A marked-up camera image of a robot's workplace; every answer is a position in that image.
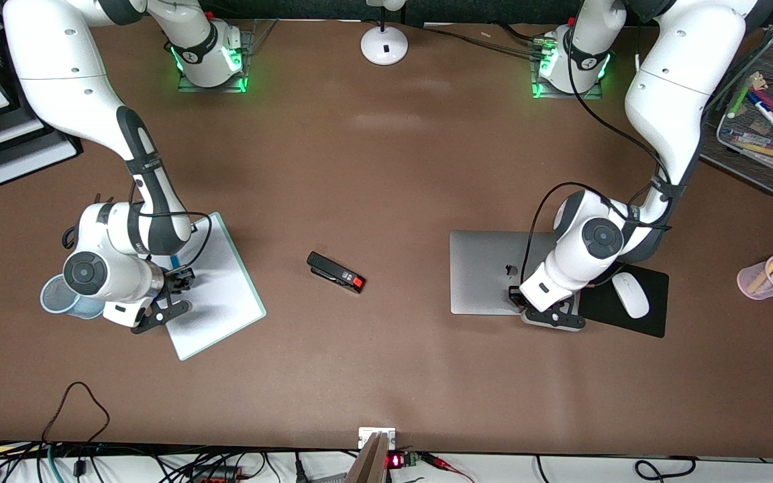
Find silver laptop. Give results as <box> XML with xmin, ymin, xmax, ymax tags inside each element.
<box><xmin>450</xmin><ymin>231</ymin><xmax>578</xmax><ymax>316</ymax></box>

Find green marker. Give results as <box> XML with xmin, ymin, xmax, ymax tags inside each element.
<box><xmin>727</xmin><ymin>72</ymin><xmax>766</xmax><ymax>120</ymax></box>

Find white clipboard paper sheet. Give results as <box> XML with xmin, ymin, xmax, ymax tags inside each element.
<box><xmin>155</xmin><ymin>216</ymin><xmax>264</xmax><ymax>358</ymax></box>

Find teal clipboard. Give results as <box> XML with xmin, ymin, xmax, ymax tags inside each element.
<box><xmin>152</xmin><ymin>212</ymin><xmax>267</xmax><ymax>362</ymax></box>

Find white computer mouse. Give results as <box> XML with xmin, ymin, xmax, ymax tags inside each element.
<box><xmin>611</xmin><ymin>272</ymin><xmax>650</xmax><ymax>319</ymax></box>

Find light blue mesh cup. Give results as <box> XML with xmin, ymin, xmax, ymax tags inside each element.
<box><xmin>40</xmin><ymin>274</ymin><xmax>107</xmax><ymax>320</ymax></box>

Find black mouse pad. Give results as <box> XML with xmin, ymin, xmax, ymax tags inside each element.
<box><xmin>578</xmin><ymin>264</ymin><xmax>670</xmax><ymax>339</ymax></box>

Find black red stapler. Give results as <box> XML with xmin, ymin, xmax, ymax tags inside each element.
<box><xmin>306</xmin><ymin>252</ymin><xmax>366</xmax><ymax>294</ymax></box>

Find orange connector block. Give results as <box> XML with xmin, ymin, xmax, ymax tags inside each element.
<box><xmin>189</xmin><ymin>465</ymin><xmax>248</xmax><ymax>483</ymax></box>

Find white round stand base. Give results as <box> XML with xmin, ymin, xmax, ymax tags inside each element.
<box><xmin>360</xmin><ymin>0</ymin><xmax>409</xmax><ymax>66</ymax></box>

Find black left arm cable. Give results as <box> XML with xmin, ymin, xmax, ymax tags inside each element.
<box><xmin>523</xmin><ymin>0</ymin><xmax>672</xmax><ymax>289</ymax></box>

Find black handled scissors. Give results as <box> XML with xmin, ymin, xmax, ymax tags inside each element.
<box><xmin>62</xmin><ymin>194</ymin><xmax>103</xmax><ymax>248</ymax></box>

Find thin looped dark cable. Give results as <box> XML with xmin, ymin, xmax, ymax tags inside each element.
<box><xmin>41</xmin><ymin>381</ymin><xmax>111</xmax><ymax>445</ymax></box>

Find red wire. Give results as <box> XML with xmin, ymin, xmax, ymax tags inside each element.
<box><xmin>420</xmin><ymin>453</ymin><xmax>476</xmax><ymax>483</ymax></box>

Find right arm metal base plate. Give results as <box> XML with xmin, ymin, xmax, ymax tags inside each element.
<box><xmin>177</xmin><ymin>19</ymin><xmax>280</xmax><ymax>93</ymax></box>

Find white bracket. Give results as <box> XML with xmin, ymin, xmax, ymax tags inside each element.
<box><xmin>358</xmin><ymin>427</ymin><xmax>397</xmax><ymax>450</ymax></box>

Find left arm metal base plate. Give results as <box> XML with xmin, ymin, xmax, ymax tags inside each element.
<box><xmin>531</xmin><ymin>40</ymin><xmax>605</xmax><ymax>100</ymax></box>

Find coiled black cable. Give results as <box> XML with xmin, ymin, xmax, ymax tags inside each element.
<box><xmin>633</xmin><ymin>456</ymin><xmax>697</xmax><ymax>482</ymax></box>

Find green cable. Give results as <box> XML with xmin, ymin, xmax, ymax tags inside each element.
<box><xmin>46</xmin><ymin>444</ymin><xmax>66</xmax><ymax>483</ymax></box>

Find grey brown post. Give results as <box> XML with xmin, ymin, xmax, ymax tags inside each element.
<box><xmin>346</xmin><ymin>431</ymin><xmax>391</xmax><ymax>483</ymax></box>

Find black cable bundle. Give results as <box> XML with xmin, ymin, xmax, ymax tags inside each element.
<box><xmin>405</xmin><ymin>20</ymin><xmax>548</xmax><ymax>58</ymax></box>

